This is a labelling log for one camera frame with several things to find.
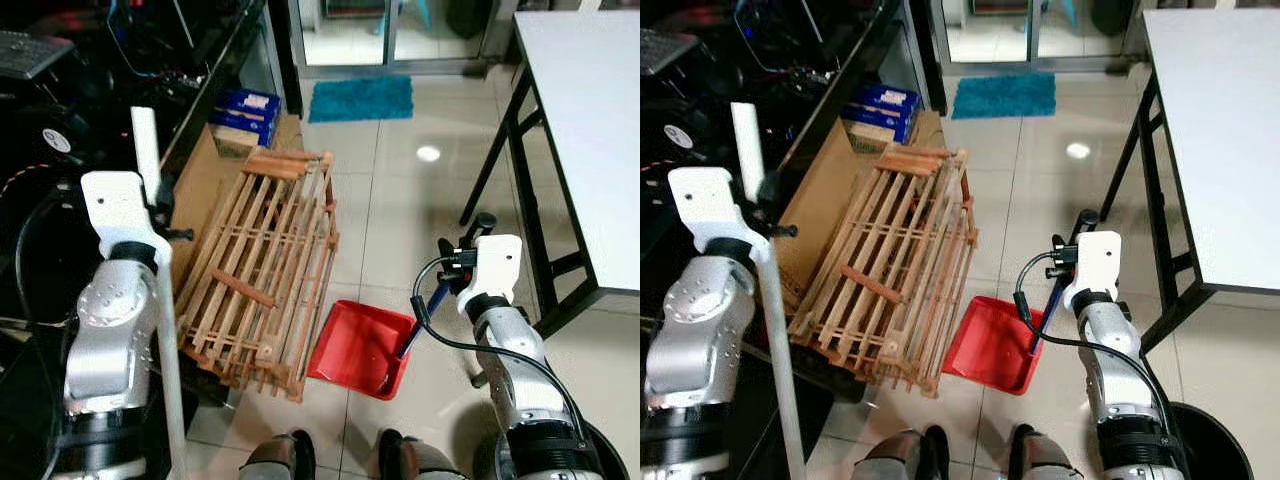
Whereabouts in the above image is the robot leg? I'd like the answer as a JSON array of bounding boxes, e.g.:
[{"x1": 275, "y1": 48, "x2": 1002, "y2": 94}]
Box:
[
  {"x1": 240, "y1": 430, "x2": 317, "y2": 480},
  {"x1": 377, "y1": 428, "x2": 471, "y2": 480},
  {"x1": 855, "y1": 427, "x2": 951, "y2": 480},
  {"x1": 1008, "y1": 424, "x2": 1083, "y2": 480}
]

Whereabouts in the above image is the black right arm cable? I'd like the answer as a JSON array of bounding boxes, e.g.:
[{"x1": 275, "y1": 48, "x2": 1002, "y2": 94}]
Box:
[
  {"x1": 411, "y1": 254, "x2": 593, "y2": 451},
  {"x1": 1012, "y1": 250, "x2": 1186, "y2": 446}
]

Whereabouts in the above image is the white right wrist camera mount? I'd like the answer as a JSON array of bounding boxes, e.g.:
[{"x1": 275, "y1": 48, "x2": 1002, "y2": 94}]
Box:
[
  {"x1": 458, "y1": 235, "x2": 524, "y2": 307},
  {"x1": 1060, "y1": 230, "x2": 1123, "y2": 307}
]

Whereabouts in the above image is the white table with black legs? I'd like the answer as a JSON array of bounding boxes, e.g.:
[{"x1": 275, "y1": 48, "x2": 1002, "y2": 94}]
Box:
[
  {"x1": 1098, "y1": 8, "x2": 1280, "y2": 353},
  {"x1": 458, "y1": 10, "x2": 641, "y2": 341}
]

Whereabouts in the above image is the large flat brown cardboard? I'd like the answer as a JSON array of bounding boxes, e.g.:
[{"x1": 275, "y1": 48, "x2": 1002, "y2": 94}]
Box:
[
  {"x1": 168, "y1": 113, "x2": 306, "y2": 301},
  {"x1": 775, "y1": 110, "x2": 946, "y2": 301}
]

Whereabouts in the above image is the wooden slatted rack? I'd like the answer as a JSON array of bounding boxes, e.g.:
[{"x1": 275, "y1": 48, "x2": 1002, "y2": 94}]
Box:
[
  {"x1": 178, "y1": 148, "x2": 341, "y2": 403},
  {"x1": 788, "y1": 148, "x2": 981, "y2": 399}
]

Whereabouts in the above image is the black glossy desk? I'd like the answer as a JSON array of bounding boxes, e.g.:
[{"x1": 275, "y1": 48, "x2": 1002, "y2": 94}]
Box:
[
  {"x1": 640, "y1": 0, "x2": 936, "y2": 331},
  {"x1": 0, "y1": 0, "x2": 301, "y2": 331}
]

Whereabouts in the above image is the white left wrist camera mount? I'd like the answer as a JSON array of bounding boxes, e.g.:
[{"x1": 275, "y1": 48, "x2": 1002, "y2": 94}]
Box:
[
  {"x1": 667, "y1": 166, "x2": 767, "y2": 263},
  {"x1": 80, "y1": 170, "x2": 174, "y2": 264}
]

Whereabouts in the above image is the blue fluffy floor mat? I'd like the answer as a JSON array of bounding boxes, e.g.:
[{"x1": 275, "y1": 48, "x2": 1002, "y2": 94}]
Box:
[
  {"x1": 951, "y1": 72, "x2": 1057, "y2": 121},
  {"x1": 307, "y1": 75, "x2": 415, "y2": 124}
]

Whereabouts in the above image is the robot right leg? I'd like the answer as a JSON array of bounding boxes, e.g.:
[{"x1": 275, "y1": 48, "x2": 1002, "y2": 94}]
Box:
[
  {"x1": 1008, "y1": 424, "x2": 1083, "y2": 480},
  {"x1": 377, "y1": 428, "x2": 471, "y2": 480}
]

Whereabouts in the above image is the aluminium glass sliding door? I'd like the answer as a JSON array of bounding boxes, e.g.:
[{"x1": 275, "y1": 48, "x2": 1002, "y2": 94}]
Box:
[
  {"x1": 288, "y1": 0, "x2": 521, "y2": 77},
  {"x1": 925, "y1": 0, "x2": 1149, "y2": 75}
]

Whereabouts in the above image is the broom with black bristles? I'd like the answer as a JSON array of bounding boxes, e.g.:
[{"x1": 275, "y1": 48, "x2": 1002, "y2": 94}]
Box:
[
  {"x1": 730, "y1": 101, "x2": 809, "y2": 480},
  {"x1": 130, "y1": 105, "x2": 191, "y2": 480}
]

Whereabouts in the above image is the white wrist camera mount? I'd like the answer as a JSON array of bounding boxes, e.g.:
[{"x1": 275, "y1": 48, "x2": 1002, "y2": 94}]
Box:
[
  {"x1": 1060, "y1": 230, "x2": 1123, "y2": 307},
  {"x1": 667, "y1": 166, "x2": 767, "y2": 263},
  {"x1": 458, "y1": 235, "x2": 524, "y2": 307},
  {"x1": 80, "y1": 170, "x2": 174, "y2": 264}
]

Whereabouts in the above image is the black fan with white sticker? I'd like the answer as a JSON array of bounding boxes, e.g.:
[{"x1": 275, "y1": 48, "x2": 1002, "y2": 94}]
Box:
[
  {"x1": 30, "y1": 105, "x2": 101, "y2": 171},
  {"x1": 655, "y1": 100, "x2": 726, "y2": 166}
]

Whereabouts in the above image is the red long-handled dustpan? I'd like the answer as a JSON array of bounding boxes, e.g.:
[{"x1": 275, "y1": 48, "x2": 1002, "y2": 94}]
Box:
[
  {"x1": 942, "y1": 208, "x2": 1101, "y2": 397},
  {"x1": 305, "y1": 212, "x2": 499, "y2": 402}
]

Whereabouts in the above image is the robot left leg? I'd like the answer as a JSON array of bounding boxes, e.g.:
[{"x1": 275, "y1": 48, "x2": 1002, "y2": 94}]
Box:
[
  {"x1": 855, "y1": 427, "x2": 951, "y2": 480},
  {"x1": 240, "y1": 430, "x2": 317, "y2": 480}
]

